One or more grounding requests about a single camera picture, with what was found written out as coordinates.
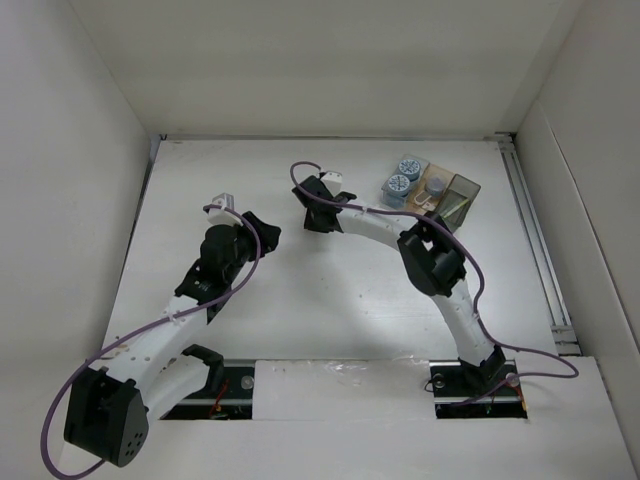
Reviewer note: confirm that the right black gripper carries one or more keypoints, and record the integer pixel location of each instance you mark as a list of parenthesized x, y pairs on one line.
[(312, 225)]

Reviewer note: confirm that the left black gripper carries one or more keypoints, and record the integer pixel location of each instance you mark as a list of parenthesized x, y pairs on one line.
[(269, 234)]

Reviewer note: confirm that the blue label round tub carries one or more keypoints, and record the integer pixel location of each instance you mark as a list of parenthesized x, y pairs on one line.
[(409, 167)]

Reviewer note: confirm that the clear tub of paperclips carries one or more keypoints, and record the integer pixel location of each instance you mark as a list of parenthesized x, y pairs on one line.
[(435, 185)]

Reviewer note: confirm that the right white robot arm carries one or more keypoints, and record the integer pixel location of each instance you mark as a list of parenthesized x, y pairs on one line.
[(433, 261)]

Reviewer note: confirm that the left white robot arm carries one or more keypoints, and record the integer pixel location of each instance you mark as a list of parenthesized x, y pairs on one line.
[(114, 400)]

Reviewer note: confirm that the orange plastic bin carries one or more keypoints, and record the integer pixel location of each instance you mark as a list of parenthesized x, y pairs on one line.
[(419, 186)]

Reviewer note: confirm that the grey plastic bin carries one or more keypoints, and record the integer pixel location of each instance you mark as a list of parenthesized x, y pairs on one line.
[(456, 201)]

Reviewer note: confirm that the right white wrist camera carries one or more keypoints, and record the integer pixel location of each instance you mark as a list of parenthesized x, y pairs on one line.
[(332, 181)]

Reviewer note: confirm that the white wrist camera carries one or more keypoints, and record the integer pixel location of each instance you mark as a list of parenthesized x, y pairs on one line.
[(332, 181), (221, 207)]

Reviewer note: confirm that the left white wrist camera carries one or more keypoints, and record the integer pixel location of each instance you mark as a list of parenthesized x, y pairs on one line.
[(221, 207)]

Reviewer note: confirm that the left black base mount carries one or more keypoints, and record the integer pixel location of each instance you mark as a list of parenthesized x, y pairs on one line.
[(229, 397)]

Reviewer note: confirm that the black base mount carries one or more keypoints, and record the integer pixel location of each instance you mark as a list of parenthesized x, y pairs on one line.
[(229, 397), (455, 398)]

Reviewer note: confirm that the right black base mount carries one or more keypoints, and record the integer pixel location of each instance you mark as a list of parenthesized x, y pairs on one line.
[(455, 398)]

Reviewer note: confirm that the aluminium side rail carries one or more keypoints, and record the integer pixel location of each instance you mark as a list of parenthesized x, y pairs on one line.
[(561, 327)]

